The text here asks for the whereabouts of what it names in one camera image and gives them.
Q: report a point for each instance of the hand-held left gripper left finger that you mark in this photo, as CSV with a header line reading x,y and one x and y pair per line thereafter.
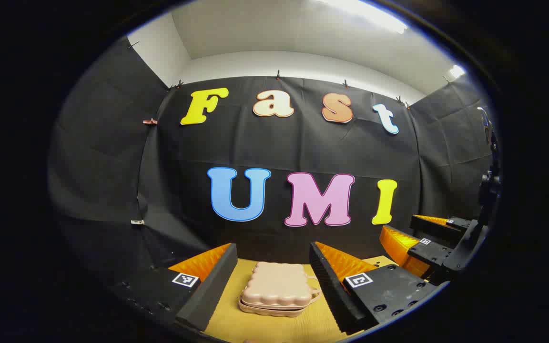
x,y
217,286

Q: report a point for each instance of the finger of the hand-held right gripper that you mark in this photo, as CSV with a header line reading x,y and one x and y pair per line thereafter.
x,y
434,225
429,255

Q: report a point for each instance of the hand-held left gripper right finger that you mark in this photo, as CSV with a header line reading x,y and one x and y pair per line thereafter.
x,y
327,290

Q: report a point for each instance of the pink suitcase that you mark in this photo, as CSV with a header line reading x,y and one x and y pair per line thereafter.
x,y
277,286

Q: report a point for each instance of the black backdrop cloth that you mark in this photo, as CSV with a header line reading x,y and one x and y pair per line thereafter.
x,y
293,152

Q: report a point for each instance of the orange clip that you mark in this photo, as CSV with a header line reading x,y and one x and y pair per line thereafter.
x,y
149,122

